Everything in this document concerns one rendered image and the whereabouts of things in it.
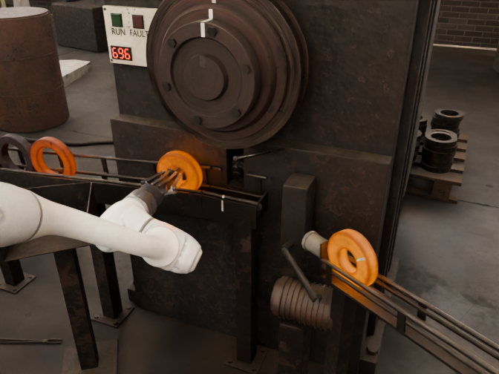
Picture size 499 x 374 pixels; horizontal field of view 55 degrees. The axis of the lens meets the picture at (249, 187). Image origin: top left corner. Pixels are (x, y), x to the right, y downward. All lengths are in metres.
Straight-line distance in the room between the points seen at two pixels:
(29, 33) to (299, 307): 3.18
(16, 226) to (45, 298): 1.54
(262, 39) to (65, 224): 0.65
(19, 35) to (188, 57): 2.85
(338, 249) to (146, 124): 0.79
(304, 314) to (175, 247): 0.44
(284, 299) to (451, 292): 1.14
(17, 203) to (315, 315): 0.89
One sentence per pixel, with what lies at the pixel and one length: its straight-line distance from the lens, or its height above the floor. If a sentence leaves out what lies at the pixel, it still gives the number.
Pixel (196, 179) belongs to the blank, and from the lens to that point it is 1.55.
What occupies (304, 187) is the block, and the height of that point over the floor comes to 0.80.
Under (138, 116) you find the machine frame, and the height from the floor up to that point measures 0.87.
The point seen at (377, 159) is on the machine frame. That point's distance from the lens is 1.43.
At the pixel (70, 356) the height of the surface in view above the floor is 0.01.
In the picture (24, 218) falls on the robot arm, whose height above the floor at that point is 1.04.
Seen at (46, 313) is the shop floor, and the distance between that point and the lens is 2.30.
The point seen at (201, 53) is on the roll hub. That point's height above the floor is 1.18.
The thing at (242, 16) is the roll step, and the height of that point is 1.26.
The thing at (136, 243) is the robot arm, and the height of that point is 0.83.
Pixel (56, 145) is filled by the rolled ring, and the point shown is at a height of 0.77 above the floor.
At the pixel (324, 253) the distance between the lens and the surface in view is 1.32.
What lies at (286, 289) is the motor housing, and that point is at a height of 0.52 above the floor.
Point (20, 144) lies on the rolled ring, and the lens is 2.00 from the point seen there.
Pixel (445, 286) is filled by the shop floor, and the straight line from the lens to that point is 2.44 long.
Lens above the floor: 1.46
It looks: 29 degrees down
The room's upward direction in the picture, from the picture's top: straight up
